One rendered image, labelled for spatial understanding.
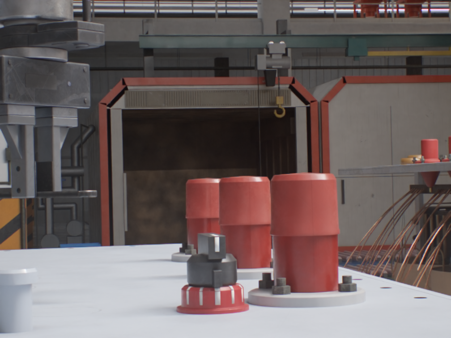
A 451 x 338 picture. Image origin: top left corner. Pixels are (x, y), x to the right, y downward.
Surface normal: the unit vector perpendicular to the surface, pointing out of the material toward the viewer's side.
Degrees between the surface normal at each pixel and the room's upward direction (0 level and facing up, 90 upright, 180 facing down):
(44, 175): 90
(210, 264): 90
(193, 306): 88
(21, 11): 90
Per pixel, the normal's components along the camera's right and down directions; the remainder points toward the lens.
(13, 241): 0.18, -0.02
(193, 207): -0.69, -0.01
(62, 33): -0.25, 0.00
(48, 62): 0.80, -0.03
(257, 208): 0.50, -0.04
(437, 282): -0.97, 0.02
